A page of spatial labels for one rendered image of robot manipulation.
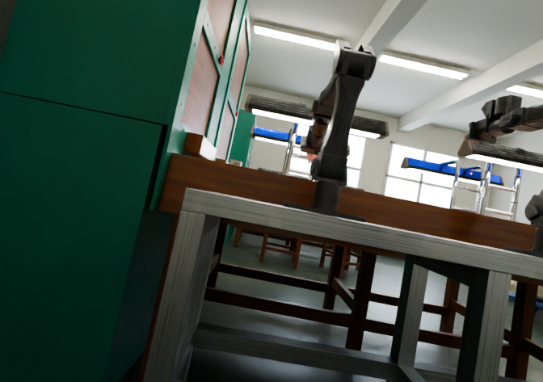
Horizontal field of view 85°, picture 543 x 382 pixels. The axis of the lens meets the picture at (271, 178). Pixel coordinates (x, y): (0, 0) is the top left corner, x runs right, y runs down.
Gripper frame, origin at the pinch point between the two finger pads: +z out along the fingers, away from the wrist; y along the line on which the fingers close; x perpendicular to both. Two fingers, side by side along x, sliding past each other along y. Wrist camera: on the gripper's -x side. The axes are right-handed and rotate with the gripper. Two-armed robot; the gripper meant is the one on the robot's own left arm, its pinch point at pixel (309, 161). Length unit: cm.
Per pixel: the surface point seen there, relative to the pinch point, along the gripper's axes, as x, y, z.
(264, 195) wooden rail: 27.0, 14.5, -5.7
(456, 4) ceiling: -272, -140, -9
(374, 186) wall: -376, -217, 360
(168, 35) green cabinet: -3, 53, -36
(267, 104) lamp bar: -21.7, 20.5, -7.5
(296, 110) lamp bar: -21.7, 8.3, -7.6
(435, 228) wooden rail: 26.8, -40.7, -6.0
